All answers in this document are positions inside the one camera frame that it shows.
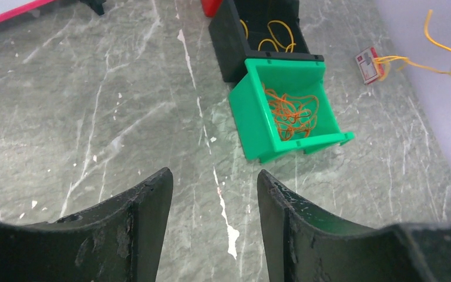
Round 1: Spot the yellow thin cable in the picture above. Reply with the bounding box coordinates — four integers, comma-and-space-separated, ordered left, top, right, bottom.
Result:
372, 9, 451, 81
240, 18, 297, 53

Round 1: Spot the black plastic bin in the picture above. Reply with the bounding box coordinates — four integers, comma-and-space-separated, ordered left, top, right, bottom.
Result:
208, 1, 324, 83

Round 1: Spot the red plastic bin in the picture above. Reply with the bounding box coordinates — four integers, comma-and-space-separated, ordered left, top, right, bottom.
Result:
200, 0, 222, 18

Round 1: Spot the whiteboard with pink frame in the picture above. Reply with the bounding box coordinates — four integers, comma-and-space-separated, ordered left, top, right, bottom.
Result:
0, 0, 52, 23

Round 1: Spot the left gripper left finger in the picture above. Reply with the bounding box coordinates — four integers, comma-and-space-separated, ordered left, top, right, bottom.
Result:
0, 167, 173, 281

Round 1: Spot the small red white card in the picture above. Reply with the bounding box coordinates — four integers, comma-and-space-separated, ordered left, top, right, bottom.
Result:
355, 46, 384, 85

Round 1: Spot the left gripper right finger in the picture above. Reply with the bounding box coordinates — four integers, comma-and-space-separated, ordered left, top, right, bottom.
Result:
257, 170, 451, 281

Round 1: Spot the green plastic bin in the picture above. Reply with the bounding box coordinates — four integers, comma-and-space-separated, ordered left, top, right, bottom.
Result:
228, 59, 354, 163

